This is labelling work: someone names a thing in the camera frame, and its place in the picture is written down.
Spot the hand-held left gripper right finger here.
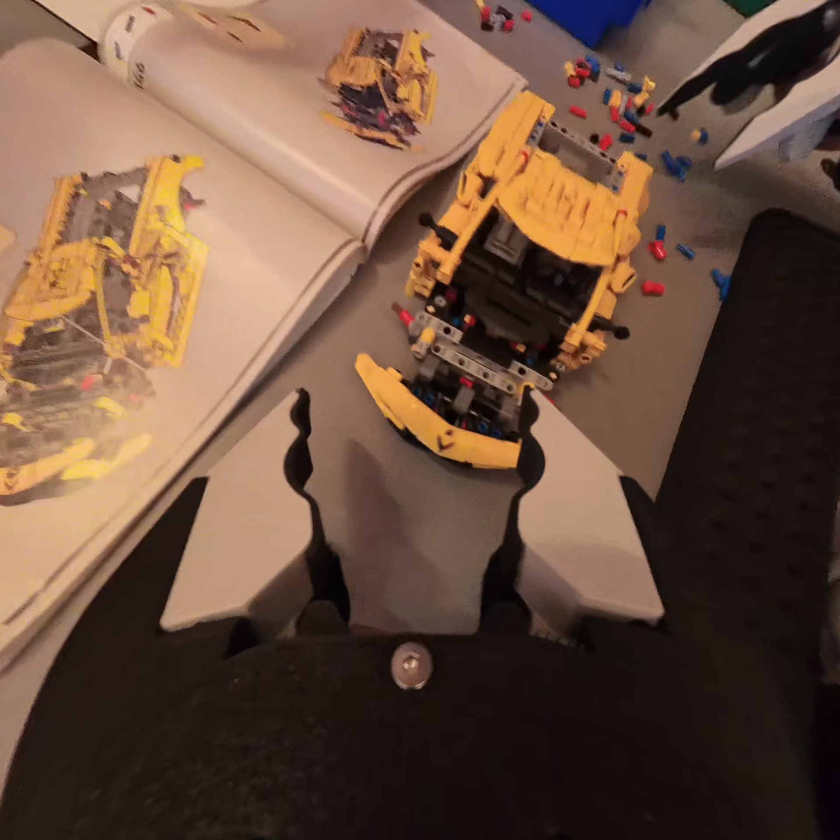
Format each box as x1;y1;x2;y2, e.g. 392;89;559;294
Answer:
482;388;665;636

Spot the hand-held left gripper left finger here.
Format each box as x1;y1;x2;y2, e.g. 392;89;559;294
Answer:
159;387;350;634

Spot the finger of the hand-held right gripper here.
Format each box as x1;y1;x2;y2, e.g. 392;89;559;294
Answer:
712;39;840;173
656;0;840;119

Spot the pile of small coloured pins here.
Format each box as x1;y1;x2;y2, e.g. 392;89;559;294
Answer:
476;0;732;303

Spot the yellow arrow panel assembly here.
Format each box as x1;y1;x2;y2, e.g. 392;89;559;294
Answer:
354;353;524;470

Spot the blue plastic bin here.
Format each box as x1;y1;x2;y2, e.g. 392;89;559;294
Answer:
525;0;651;50

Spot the yellow toy car model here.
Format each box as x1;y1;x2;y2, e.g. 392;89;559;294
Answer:
390;91;655;421

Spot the open instruction booklet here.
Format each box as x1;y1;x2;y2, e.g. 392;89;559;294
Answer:
0;0;529;670

